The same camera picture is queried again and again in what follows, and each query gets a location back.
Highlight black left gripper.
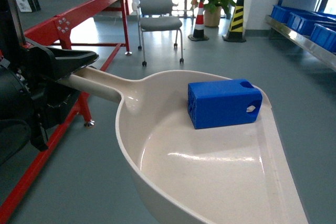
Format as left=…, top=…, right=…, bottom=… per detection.
left=15, top=44, right=99, bottom=151

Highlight blue plastic block part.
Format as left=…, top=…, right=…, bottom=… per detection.
left=187, top=79, right=263, bottom=129

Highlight beige plastic scoop tray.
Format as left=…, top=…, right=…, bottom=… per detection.
left=60, top=67, right=307, bottom=223

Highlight steel shelf rack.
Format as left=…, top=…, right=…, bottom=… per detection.
left=265, top=0, right=335, bottom=70

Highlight grey office chair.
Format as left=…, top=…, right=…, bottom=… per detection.
left=136, top=0, right=182, bottom=67

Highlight red white traffic cone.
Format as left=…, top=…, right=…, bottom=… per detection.
left=188, top=0, right=209, bottom=41

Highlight black yellow traffic cone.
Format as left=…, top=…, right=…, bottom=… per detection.
left=222, top=0, right=246, bottom=42

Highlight red frame work table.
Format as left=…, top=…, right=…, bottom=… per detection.
left=1, top=0, right=128, bottom=223

